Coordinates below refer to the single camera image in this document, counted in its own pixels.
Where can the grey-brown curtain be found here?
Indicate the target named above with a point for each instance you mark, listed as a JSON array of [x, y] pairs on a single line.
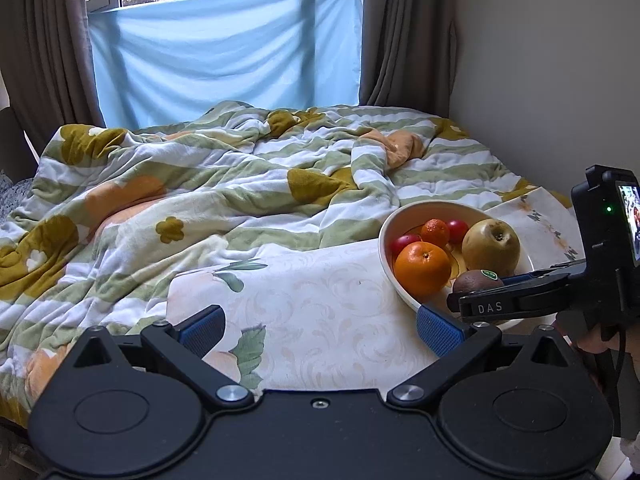
[[407, 35], [45, 45]]

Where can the brown kiwi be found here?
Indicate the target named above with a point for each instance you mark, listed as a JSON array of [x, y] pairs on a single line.
[[475, 281]]

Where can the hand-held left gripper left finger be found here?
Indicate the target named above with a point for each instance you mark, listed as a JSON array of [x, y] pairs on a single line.
[[202, 330]]

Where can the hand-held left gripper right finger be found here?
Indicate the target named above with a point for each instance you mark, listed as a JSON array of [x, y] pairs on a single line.
[[439, 332]]

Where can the cream bowl with yellow inside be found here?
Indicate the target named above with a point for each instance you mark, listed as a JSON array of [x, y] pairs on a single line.
[[395, 220]]

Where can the person's right hand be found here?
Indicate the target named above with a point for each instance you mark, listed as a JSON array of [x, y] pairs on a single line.
[[592, 344]]

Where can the grey patterned bed sheet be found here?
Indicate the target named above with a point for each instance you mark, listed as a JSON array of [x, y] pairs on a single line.
[[12, 195]]

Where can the yellow pear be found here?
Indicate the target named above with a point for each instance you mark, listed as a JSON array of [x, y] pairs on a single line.
[[490, 247]]

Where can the large orange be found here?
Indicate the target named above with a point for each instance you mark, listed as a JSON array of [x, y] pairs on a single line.
[[421, 275]]

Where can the striped floral blanket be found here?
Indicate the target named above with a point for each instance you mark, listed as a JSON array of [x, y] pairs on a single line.
[[200, 185]]

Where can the light blue window cloth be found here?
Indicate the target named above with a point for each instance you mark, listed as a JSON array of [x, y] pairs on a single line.
[[225, 55]]

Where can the red cherry tomato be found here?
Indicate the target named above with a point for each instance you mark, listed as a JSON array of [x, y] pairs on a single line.
[[404, 244], [457, 230]]

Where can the small tangerine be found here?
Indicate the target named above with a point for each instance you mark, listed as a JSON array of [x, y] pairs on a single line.
[[435, 232]]

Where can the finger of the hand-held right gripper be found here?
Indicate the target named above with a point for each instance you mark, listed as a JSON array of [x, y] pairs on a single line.
[[555, 270], [530, 302]]

